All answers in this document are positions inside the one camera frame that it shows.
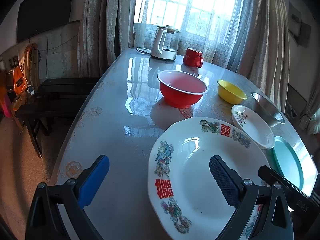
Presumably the stainless steel bowl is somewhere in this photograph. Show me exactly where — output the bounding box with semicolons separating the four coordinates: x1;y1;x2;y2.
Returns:
251;92;285;127

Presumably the large white dragon plate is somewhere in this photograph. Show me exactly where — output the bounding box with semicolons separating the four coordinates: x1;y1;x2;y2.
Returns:
148;117;267;239

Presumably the white floral plate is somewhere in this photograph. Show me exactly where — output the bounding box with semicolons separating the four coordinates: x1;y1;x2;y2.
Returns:
231;105;275;150

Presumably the yellow plastic bowl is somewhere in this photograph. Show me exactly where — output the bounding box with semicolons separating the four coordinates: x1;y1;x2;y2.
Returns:
217;80;247;105

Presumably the red plastic bowl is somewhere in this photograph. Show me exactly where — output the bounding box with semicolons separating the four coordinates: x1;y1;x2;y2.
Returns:
157;70;208;109

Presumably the teal plate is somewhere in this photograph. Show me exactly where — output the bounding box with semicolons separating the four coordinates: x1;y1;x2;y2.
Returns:
272;136;304;190

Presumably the orange cabinet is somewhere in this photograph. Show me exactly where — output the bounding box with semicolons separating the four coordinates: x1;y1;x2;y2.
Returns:
1;67;27;118

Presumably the beige right curtain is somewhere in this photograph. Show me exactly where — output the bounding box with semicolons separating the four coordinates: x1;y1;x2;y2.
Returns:
227;0;290;111

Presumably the beige curtain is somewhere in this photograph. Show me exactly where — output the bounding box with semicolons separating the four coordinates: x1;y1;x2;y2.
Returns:
227;0;290;111
77;0;136;77

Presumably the wooden chair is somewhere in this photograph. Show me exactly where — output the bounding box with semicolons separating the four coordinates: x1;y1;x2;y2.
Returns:
22;43;40;91

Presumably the red mug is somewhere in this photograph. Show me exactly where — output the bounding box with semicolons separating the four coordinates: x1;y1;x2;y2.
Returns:
183;48;203;68

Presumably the beige left curtain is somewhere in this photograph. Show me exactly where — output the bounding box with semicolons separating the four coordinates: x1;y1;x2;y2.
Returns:
77;0;136;77

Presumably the white glass electric kettle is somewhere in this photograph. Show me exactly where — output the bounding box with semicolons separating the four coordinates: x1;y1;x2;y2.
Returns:
150;25;180;61

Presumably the sheer white curtain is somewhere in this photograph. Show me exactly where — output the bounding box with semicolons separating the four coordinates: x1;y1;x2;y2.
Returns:
133;0;251;67

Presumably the wall electrical box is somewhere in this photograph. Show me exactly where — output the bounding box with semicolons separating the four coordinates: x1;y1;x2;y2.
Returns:
288;2;311;48

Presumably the black wall television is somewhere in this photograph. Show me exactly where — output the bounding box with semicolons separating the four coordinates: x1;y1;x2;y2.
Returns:
16;0;72;42

